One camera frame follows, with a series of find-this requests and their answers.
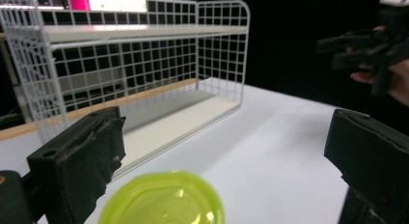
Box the white box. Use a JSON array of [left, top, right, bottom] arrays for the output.
[[89, 0, 148, 14]]

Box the green plastic lid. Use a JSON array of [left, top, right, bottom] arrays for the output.
[[97, 170, 225, 224]]

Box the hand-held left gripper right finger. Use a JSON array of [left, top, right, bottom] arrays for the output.
[[323, 108, 409, 224]]

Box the pink box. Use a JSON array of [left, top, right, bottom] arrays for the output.
[[69, 0, 92, 12]]

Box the white wire rack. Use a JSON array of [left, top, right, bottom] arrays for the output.
[[0, 0, 251, 180]]

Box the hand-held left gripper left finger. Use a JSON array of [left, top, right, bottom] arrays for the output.
[[27, 106, 126, 224]]

